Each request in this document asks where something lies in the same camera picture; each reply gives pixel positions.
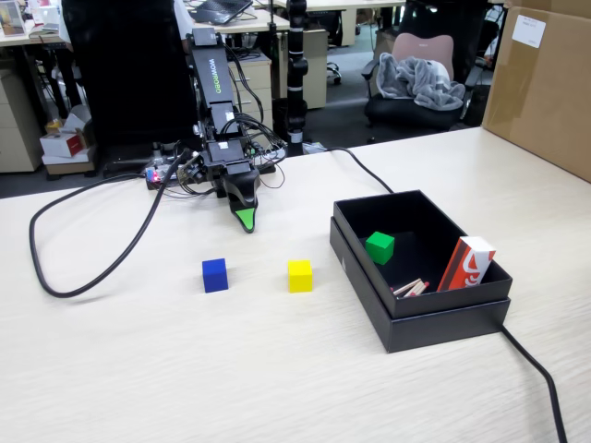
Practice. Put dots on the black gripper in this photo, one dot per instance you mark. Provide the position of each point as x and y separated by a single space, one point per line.
235 168

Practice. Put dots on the green cube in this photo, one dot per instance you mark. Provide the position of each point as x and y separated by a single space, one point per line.
379 249

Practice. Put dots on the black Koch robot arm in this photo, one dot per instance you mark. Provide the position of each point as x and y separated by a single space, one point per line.
212 69

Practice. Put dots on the blue cube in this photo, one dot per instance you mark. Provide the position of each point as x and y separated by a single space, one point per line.
215 277

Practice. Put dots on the yellow cube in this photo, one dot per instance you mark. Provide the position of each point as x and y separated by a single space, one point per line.
300 277

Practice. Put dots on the control board with red LED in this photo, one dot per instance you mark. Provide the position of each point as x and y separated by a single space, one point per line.
154 176

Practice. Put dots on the black jointed pole white rings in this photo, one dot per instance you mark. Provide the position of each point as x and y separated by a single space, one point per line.
295 111

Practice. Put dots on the thin black stand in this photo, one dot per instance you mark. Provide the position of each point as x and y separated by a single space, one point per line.
273 69

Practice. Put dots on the black open box tray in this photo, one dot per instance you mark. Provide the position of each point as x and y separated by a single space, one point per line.
397 217

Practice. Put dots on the beige side cabinet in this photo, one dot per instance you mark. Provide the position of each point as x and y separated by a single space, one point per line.
316 69

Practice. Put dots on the wooden matchstick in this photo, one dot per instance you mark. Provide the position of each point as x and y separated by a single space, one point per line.
406 286
414 290
422 287

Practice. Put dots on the beige desk with laptop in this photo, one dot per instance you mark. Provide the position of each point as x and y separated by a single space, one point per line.
258 25

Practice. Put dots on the large black office chair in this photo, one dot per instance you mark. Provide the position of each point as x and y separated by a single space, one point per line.
129 69

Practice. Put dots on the flat brown cardboard box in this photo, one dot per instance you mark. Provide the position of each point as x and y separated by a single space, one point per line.
69 167

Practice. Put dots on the white red carton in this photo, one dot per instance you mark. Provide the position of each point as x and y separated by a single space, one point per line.
60 145

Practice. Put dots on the black laptop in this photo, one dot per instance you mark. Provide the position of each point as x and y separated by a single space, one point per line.
221 9

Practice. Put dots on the person in white shirt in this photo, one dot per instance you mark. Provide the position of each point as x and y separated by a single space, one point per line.
182 14

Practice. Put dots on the grey blanket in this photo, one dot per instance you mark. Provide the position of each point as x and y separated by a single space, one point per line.
415 78

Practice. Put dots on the beige empty desk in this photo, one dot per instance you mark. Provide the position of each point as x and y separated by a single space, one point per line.
351 4

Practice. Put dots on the red white matchbox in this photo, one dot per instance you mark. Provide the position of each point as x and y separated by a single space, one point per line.
471 263

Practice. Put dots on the black open box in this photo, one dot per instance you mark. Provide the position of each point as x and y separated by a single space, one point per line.
443 330

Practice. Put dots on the pink office chair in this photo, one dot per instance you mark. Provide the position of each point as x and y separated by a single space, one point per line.
422 46

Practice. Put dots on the wide beige drawer cabinet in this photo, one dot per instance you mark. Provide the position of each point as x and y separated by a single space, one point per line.
18 120

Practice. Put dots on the beige desk with books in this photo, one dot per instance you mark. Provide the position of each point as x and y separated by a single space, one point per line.
18 40

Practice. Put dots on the large brown cardboard box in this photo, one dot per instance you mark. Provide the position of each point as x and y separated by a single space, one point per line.
545 92

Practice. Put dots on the white label sticker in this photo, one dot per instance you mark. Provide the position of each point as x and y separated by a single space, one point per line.
528 31

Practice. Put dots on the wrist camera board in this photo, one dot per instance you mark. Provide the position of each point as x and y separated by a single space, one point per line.
191 167

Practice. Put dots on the picture frame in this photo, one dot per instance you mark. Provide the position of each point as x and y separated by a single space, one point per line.
11 18

